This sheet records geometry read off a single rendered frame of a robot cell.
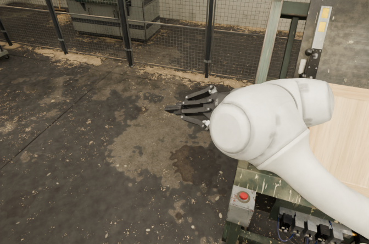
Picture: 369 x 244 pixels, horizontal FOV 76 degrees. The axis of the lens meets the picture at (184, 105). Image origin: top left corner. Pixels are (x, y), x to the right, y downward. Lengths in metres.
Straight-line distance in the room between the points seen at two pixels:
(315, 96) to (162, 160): 2.27
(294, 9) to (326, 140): 0.75
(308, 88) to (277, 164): 0.18
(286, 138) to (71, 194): 2.40
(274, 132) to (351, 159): 1.23
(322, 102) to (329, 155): 1.05
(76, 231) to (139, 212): 0.53
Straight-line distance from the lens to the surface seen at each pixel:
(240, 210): 1.33
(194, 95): 0.68
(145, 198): 2.41
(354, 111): 1.53
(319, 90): 0.50
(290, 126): 0.37
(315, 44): 1.46
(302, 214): 1.62
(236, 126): 0.33
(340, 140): 1.53
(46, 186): 2.79
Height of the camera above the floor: 2.05
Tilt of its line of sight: 38 degrees down
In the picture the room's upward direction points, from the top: straight up
